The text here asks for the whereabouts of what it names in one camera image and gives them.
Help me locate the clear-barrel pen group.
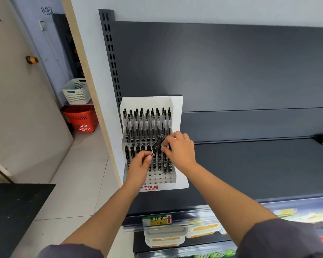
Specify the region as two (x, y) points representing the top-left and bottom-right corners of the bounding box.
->
(122, 106), (173, 142)

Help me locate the brown door frame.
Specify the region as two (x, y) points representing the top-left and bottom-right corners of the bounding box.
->
(0, 154), (14, 183)

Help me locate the white woven basket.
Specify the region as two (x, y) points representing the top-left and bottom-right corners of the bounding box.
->
(62, 78), (92, 105)

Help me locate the person's left hand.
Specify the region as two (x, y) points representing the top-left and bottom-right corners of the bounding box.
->
(123, 150), (154, 192)

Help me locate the grey sleeve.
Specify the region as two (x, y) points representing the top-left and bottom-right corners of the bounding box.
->
(37, 244), (104, 258)
(236, 219), (323, 258)

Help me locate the red plastic basket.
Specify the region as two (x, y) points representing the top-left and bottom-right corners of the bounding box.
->
(60, 104), (99, 133)

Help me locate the black rubber-grip pen group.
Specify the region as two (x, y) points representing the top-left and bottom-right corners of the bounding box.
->
(123, 143), (175, 175)

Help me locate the pale plastic tray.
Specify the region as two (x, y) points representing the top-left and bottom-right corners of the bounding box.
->
(61, 99), (94, 106)

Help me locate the person's right hand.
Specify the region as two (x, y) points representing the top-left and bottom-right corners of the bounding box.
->
(161, 130), (198, 176)

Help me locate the person's right forearm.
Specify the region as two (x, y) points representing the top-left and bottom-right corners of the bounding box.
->
(186, 165), (279, 246)

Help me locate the yellow green price tag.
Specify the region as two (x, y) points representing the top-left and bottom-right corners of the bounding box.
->
(142, 214), (173, 227)
(272, 208), (323, 223)

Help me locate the white tiered pen holder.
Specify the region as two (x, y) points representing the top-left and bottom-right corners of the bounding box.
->
(119, 96), (190, 193)

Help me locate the grey right sleeve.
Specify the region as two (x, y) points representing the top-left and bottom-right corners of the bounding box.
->
(236, 219), (323, 258)

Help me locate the row of green packets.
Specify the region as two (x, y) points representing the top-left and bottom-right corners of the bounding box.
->
(193, 248), (237, 258)

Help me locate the grey left sleeve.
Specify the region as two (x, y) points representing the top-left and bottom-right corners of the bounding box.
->
(37, 244), (104, 258)

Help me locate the beige door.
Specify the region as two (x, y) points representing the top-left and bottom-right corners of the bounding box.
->
(0, 0), (75, 183)

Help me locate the person's left forearm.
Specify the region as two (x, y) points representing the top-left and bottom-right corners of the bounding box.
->
(62, 184), (139, 257)

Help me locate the dark grey shelf unit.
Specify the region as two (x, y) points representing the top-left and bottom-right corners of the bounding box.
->
(99, 9), (323, 258)

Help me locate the white slotted shelf upright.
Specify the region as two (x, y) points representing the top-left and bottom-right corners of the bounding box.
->
(99, 9), (123, 105)

